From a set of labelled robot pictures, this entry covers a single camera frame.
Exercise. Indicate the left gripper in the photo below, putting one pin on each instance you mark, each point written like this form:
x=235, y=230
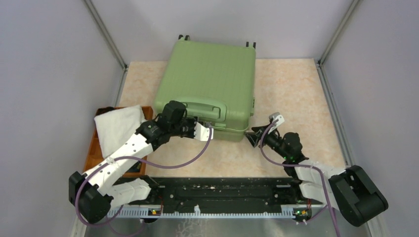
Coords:
x=191, y=135

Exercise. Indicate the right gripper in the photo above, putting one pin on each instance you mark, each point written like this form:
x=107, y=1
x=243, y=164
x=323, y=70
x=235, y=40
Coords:
x=254, y=137

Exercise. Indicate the green suitcase blue lining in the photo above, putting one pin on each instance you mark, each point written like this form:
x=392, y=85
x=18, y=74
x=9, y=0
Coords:
x=214, y=81

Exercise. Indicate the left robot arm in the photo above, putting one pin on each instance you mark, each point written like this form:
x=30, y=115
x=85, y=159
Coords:
x=131, y=153

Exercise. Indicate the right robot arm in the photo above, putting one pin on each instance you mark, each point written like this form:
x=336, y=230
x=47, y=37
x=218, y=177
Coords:
x=349, y=190

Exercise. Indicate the white fluffy towel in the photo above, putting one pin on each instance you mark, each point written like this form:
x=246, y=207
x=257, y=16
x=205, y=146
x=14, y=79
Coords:
x=115, y=126

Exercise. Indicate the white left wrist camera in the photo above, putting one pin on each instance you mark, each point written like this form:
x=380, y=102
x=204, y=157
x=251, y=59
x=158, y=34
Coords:
x=203, y=132

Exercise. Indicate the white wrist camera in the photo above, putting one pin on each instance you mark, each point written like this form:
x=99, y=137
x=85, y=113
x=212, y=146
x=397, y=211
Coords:
x=203, y=132
x=276, y=119

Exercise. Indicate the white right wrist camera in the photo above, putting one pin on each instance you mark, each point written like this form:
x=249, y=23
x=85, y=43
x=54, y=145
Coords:
x=276, y=119

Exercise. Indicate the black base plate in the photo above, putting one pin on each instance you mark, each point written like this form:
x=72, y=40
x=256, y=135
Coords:
x=223, y=195

